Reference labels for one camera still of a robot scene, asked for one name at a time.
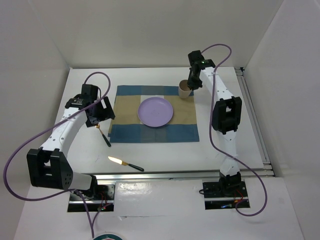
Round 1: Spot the gold fork green handle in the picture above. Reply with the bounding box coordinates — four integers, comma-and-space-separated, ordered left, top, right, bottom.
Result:
95, 123, 112, 148

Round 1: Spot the blue beige checked cloth napkin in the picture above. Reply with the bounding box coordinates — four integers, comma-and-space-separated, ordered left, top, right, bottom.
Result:
108, 85, 200, 143

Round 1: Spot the beige plastic cup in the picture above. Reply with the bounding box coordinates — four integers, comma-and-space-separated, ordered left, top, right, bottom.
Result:
178, 79, 192, 99

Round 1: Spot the purple plastic plate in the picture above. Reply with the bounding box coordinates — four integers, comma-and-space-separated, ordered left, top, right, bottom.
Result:
137, 97, 174, 128

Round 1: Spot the gold knife green handle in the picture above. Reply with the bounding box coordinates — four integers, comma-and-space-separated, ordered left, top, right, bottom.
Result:
108, 156, 145, 172

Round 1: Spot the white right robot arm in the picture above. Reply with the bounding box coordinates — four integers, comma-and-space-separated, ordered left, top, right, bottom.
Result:
187, 50, 242, 197

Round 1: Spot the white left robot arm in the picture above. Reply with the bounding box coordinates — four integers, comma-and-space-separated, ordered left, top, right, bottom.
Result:
26, 95, 115, 200

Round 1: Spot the green round sticker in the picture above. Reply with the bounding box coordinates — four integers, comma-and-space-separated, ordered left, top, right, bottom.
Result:
92, 233, 124, 240

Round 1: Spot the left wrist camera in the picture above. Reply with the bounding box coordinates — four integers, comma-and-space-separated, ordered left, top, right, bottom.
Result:
81, 84, 99, 100

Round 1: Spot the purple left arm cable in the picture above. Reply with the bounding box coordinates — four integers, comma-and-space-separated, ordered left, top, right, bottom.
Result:
2, 71, 112, 237

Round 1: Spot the aluminium right side rail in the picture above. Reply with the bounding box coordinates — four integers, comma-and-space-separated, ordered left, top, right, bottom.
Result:
234, 67, 275, 177

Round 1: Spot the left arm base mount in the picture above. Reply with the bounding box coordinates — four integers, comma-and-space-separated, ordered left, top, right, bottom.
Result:
67, 184, 116, 213

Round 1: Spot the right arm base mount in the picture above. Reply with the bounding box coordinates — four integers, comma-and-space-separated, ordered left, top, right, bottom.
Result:
198, 181, 250, 210

